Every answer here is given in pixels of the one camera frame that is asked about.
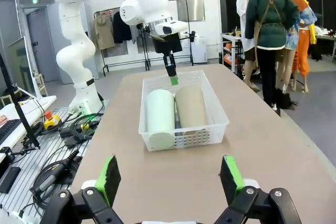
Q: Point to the silver metal wall panel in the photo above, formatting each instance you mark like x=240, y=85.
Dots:
x=190, y=3

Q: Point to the pale green plastic cup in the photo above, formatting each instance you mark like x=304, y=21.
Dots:
x=160, y=113

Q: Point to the white computer desk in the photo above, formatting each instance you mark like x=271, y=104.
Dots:
x=29, y=108

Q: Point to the white storage shelf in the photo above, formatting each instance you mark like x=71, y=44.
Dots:
x=231, y=51

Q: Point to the black tripod pole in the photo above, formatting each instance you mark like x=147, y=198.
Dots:
x=21, y=111

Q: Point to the mannequin in orange outfit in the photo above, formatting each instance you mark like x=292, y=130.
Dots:
x=302, y=51

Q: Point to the thin black clothes rack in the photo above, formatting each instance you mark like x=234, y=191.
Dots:
x=187, y=32

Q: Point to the beige hanging coat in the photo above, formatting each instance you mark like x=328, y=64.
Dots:
x=103, y=32

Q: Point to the yellow emergency stop button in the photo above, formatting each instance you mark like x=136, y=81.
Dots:
x=52, y=121

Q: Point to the white floor appliance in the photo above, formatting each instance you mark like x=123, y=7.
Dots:
x=199, y=51

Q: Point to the mannequin in green jacket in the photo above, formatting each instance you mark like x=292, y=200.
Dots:
x=273, y=16

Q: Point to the black flat device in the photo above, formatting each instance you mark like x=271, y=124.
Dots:
x=9, y=179

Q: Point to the black hanging coat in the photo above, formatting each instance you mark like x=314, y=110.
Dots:
x=121, y=28

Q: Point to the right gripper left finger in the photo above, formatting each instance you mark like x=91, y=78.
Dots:
x=105, y=182

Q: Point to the mannequin in blue patterned dress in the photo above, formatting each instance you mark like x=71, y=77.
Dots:
x=292, y=32

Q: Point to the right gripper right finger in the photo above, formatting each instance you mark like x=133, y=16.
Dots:
x=233, y=182

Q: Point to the beige plastic cup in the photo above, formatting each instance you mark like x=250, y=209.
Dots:
x=190, y=106

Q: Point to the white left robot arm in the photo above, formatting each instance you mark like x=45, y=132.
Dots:
x=76, y=51

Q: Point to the white perforated plastic basket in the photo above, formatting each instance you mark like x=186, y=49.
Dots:
x=183, y=140

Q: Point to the black keyboard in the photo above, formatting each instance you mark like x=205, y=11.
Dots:
x=8, y=129

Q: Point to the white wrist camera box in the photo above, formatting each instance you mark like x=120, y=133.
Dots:
x=170, y=27

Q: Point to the computer monitor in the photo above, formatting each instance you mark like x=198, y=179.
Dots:
x=22, y=69

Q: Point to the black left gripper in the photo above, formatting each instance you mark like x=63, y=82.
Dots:
x=168, y=44

